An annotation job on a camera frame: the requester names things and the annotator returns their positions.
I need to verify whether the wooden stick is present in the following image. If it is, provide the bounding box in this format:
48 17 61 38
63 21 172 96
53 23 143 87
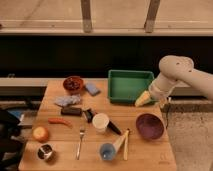
123 130 129 161

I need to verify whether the black handled tool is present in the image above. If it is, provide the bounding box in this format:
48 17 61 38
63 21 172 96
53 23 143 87
84 109 121 135

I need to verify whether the purple bowl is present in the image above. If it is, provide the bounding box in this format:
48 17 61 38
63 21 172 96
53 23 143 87
136 113 164 140

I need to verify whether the metal window post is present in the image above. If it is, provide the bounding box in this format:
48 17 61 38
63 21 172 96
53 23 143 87
144 0 160 33
81 0 92 33

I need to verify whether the crumpled blue white cloth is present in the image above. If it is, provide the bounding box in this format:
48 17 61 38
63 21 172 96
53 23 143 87
54 95 81 107

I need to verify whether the dark red bowl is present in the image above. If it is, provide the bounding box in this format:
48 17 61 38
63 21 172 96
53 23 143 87
63 76 84 93

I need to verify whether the green plastic tray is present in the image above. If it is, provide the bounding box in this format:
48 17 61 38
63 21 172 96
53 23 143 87
108 70 154 104

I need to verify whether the black eraser block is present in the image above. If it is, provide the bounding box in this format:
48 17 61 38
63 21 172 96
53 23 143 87
61 107 82 116

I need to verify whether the small metal cup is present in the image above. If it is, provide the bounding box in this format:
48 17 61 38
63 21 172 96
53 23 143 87
37 144 54 161

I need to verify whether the silver fork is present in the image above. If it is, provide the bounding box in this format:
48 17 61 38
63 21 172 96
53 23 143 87
76 127 85 160

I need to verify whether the right metal window post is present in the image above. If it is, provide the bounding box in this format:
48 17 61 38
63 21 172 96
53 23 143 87
144 0 160 33

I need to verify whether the left metal window post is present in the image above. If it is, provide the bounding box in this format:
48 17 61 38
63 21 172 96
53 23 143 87
81 0 92 33

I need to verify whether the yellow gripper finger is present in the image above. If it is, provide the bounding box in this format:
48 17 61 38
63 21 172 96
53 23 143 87
135 91 151 107
159 98 167 108

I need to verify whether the wooden spoon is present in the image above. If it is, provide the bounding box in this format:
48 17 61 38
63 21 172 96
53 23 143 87
113 129 130 152

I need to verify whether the blue plastic cup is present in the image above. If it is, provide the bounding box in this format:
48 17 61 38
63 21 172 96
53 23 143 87
99 143 116 161

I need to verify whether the red yellow apple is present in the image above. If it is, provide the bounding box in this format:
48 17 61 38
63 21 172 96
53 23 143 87
33 126 49 142

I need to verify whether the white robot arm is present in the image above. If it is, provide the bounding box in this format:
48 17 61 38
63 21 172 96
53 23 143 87
135 55 213 107

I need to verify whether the blue sponge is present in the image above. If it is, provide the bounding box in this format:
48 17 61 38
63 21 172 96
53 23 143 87
85 83 100 96

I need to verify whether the black bag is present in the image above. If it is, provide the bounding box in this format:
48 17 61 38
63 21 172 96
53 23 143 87
0 108 23 171

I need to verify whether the white paper cup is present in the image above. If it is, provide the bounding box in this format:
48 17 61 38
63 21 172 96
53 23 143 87
92 113 109 133

